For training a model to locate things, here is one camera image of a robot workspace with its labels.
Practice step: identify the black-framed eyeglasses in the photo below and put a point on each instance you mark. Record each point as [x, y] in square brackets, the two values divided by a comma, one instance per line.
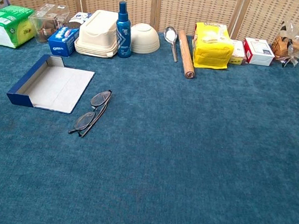
[97, 98]

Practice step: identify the blue glasses case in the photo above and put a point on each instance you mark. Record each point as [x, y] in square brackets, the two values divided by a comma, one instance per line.
[59, 87]

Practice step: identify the blue table cloth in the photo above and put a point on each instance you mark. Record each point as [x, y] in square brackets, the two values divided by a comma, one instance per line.
[188, 149]

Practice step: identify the wooden rolling pin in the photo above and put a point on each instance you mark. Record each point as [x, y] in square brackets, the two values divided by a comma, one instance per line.
[185, 53]

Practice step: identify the beige upturned bowl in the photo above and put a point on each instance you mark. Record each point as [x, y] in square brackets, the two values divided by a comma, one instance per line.
[144, 40]

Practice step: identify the metal spoon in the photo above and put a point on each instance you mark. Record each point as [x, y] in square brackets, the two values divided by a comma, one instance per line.
[170, 34]

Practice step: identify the blue spray bottle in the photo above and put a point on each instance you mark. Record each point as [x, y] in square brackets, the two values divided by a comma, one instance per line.
[123, 35]

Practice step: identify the yellow biscuit bag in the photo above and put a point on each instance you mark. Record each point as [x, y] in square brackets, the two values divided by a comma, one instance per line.
[211, 51]

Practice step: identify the beige lidded lunch box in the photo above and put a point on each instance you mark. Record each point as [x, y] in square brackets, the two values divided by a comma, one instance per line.
[97, 34]

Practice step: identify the small pink snack pack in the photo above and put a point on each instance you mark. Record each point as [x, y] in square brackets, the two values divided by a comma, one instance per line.
[238, 53]

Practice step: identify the blue Oreo box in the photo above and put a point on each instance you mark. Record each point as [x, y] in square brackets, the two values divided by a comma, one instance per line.
[62, 41]

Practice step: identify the white blue cookie packet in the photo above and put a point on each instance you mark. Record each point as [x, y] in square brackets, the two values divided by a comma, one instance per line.
[80, 17]

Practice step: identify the white red carton box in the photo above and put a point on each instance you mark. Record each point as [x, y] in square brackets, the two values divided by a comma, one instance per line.
[259, 53]

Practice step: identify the clear plastic snack box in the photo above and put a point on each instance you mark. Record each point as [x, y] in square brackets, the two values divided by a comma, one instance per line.
[47, 20]

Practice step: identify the clear bag of cookies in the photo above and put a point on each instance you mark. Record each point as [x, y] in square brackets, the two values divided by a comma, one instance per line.
[283, 46]

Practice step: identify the green tissue pack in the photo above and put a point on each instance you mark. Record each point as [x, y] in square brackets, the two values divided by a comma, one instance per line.
[4, 23]

